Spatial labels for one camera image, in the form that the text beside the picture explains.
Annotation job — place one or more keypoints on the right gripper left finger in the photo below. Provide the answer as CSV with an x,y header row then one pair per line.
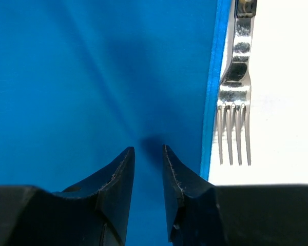
x,y
93,211

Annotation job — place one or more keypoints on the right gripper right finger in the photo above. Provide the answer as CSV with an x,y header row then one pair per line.
x,y
200,213

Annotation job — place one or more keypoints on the blue cloth napkin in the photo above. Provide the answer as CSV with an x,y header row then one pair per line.
x,y
82,80

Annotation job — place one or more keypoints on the steel fork black handle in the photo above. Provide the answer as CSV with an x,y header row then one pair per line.
x,y
234,97

